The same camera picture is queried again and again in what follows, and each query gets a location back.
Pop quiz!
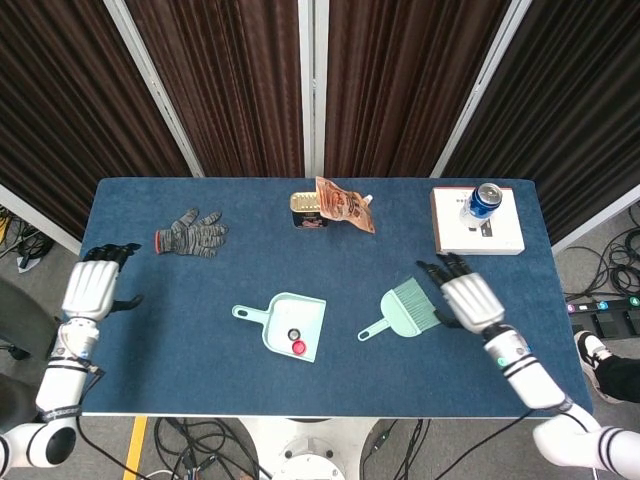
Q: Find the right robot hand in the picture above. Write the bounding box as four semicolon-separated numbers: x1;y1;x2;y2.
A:
416;252;506;335

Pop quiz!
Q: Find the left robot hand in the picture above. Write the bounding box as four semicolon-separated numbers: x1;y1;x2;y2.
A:
60;242;145;322

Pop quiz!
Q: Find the light green hand brush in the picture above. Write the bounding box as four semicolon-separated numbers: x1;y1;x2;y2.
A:
356;277;444;342

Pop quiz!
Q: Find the light green plastic dustpan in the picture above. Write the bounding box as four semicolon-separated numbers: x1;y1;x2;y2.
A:
231;292;328;364

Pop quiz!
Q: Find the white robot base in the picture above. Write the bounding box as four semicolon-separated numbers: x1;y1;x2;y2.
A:
238;417;382;480

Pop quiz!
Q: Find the white cardboard box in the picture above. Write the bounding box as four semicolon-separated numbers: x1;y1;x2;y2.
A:
430;186;526;256

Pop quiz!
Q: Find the blue drink can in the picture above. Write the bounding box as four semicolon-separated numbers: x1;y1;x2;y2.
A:
459;182;504;230

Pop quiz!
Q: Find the grey knit work glove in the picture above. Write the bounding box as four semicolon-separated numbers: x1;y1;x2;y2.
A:
154;208;230;260

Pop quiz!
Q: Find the white black sneaker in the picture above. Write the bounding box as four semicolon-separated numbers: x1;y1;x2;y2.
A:
573;329;614;397

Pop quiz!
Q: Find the black foot pedal unit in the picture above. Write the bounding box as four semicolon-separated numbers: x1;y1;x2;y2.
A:
564;294;640;337

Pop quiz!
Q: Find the blue fabric table cover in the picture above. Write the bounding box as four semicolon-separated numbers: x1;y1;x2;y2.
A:
81;177;595;418

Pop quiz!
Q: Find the orange snack pouch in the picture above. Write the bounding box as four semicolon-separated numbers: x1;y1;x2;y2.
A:
314;175;377;235

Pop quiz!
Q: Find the black trouser leg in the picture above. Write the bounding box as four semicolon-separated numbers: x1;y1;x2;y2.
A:
594;353;640;404

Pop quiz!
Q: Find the black luncheon meat tin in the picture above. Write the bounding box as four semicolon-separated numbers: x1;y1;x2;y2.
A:
289;191;330;232

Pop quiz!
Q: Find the brown folding screen panel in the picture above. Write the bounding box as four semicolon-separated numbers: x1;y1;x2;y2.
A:
312;0;511;179
0;0;204;254
432;0;640;254
122;0;314;179

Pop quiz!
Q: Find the black floor cable bundle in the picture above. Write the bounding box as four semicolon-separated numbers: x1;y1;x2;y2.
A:
0;208;54;274
74;417;436;480
559;199;640;301

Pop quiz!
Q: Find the white table frame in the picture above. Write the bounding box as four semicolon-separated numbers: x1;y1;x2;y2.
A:
81;412;595;421

